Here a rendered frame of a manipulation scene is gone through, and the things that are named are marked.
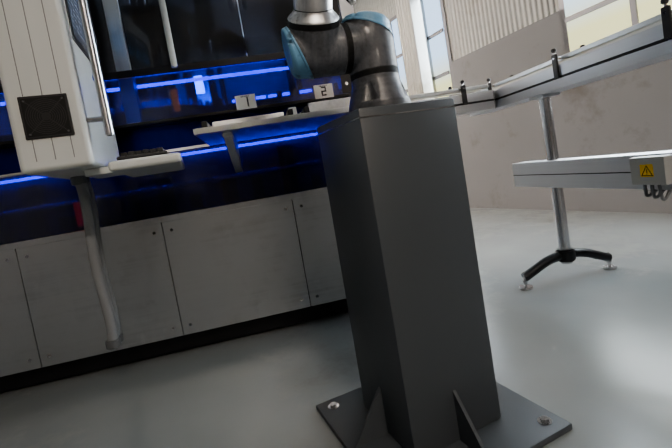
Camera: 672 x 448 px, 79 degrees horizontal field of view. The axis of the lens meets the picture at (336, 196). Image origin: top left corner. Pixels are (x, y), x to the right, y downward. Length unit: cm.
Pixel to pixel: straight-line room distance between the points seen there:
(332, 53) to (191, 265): 118
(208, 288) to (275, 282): 28
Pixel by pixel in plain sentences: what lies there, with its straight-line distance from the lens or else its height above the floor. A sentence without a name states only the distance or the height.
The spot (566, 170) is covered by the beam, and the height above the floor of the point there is 51.
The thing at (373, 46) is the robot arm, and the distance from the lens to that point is 99.
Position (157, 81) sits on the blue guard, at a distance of 188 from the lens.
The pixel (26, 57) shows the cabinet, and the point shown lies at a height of 111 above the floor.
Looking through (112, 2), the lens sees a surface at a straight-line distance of 201.
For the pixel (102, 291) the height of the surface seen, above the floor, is 39.
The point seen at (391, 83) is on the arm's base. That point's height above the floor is 85.
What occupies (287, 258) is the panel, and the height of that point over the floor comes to 32.
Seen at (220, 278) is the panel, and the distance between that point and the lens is 184.
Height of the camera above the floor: 67
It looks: 4 degrees down
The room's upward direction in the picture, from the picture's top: 10 degrees counter-clockwise
